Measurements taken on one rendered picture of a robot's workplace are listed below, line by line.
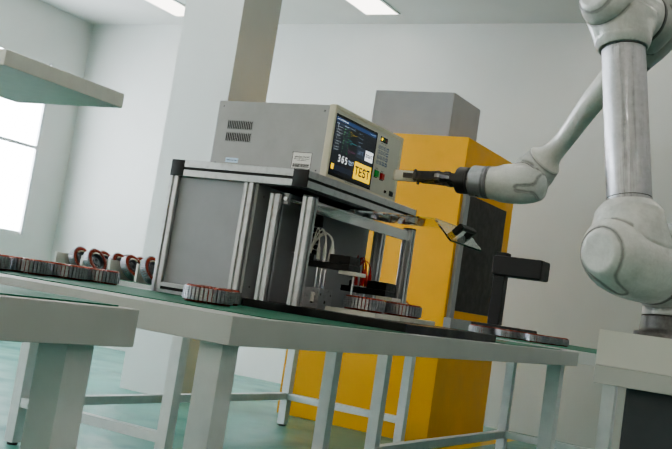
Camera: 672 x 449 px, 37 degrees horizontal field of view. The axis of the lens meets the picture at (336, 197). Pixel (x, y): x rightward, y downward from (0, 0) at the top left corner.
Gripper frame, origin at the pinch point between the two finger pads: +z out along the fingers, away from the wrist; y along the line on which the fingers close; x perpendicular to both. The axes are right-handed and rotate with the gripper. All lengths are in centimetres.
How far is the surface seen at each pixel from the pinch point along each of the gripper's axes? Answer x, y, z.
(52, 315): -46, -169, -39
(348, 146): 4.0, -18.9, 9.3
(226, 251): -30, -41, 28
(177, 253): -33, -41, 44
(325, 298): -38.3, -20.2, 8.4
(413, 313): -38.7, 1.0, -8.5
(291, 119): 8.7, -28.8, 22.9
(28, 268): -42, -83, 55
